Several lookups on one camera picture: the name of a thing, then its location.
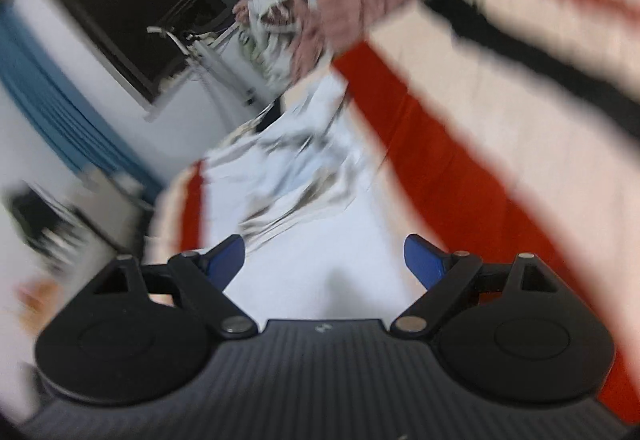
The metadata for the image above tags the white t-shirt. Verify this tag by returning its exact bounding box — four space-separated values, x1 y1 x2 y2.
203 71 427 325

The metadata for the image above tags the white and black chair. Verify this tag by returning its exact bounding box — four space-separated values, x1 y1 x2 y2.
2 166 153 275

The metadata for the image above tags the striped fleece blanket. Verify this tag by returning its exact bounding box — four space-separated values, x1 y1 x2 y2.
144 0 640 426

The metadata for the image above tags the white garment steamer stand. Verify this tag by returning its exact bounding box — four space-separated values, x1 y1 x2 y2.
146 22 278 131

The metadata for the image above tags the left blue curtain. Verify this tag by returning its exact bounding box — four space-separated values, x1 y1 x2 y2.
1 4 163 199

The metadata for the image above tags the cream white garment pile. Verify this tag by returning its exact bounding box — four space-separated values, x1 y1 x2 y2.
233 0 300 92

